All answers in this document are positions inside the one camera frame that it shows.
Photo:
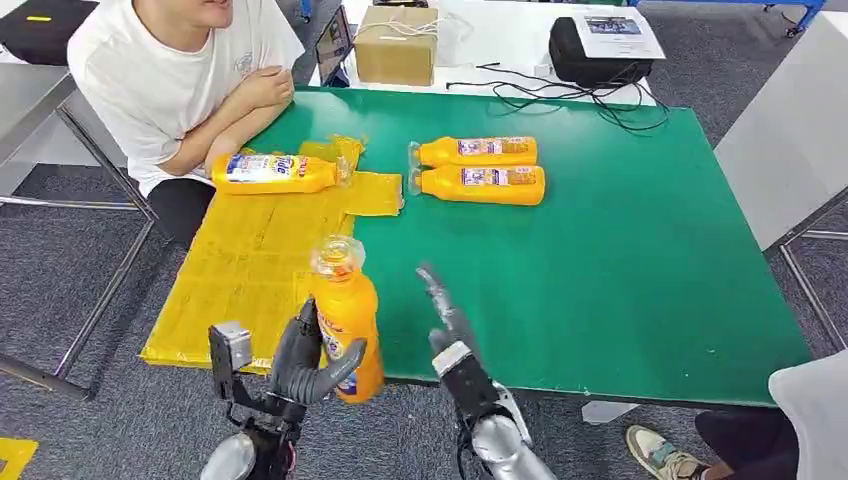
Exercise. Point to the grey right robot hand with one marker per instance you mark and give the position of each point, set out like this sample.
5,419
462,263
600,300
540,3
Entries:
454,328

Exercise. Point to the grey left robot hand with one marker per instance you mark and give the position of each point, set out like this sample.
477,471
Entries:
298,364

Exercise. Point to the orange drink bottle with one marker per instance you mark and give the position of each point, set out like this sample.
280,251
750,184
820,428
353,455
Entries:
319,175
450,187
444,153
344,305

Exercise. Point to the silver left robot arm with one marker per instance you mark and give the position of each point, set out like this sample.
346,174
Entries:
228,460

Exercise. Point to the yellow plastic sheet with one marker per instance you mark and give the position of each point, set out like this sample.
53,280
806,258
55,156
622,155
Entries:
252,265

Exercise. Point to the white floor plate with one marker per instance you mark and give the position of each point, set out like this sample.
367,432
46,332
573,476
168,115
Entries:
609,412

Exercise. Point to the green table mat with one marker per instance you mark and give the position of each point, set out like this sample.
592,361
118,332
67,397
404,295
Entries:
629,252

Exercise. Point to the cardboard box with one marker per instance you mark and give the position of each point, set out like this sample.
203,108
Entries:
394,56

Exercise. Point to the black speaker box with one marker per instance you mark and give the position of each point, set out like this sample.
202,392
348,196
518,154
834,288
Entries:
580,66

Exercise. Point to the white table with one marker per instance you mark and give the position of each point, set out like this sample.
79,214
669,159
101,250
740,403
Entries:
503,33

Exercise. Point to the person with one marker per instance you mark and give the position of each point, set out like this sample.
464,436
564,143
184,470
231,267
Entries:
815,411
152,86

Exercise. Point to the printed paper sheet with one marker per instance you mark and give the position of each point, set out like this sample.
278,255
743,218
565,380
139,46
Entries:
619,41

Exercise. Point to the grey table with metal legs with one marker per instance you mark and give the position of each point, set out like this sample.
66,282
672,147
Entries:
785,146

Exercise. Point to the black bag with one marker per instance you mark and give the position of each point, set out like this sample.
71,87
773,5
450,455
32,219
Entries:
46,40

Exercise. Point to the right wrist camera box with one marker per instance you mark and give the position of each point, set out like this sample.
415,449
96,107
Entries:
467,391

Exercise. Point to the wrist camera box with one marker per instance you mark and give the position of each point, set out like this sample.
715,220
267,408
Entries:
228,344
467,391

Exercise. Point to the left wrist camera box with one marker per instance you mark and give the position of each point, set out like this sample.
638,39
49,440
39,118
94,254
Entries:
228,344

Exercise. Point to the steel frame table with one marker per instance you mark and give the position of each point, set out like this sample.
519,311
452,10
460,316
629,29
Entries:
26,99

